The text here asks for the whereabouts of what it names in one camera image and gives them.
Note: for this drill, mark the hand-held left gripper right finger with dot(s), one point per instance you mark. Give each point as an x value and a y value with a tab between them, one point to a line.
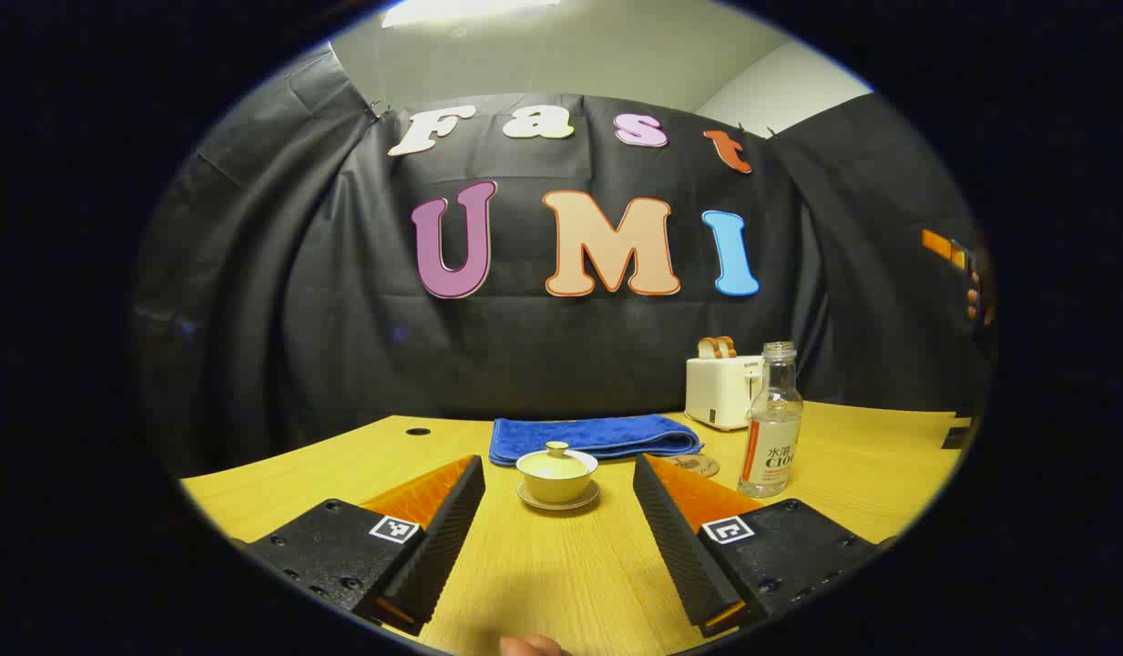
679	547

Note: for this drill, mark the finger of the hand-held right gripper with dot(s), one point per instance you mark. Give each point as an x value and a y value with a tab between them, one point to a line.
939	244

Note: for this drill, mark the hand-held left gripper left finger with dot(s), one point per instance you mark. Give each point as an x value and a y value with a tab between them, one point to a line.
443	538

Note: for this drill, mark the round cork coaster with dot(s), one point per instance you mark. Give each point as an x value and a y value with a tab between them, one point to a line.
698	466

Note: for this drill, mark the cream teacup lid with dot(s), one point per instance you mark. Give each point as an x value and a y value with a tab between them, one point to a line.
556	463

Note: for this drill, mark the clear water bottle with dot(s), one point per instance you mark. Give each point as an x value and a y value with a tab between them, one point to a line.
770	428

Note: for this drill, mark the cream saucer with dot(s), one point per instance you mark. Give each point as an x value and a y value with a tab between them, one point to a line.
561	507

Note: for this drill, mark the blue folded towel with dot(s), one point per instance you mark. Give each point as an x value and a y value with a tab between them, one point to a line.
588	435

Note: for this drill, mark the white toaster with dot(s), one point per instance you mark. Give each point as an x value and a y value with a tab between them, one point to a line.
720	392

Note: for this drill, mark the toast slice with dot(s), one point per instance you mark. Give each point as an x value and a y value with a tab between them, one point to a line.
726	346
706	348

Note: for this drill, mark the black backdrop cloth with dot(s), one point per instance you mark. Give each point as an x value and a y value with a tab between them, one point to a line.
342	319

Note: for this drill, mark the ceiling light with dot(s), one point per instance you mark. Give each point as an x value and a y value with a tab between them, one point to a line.
470	9

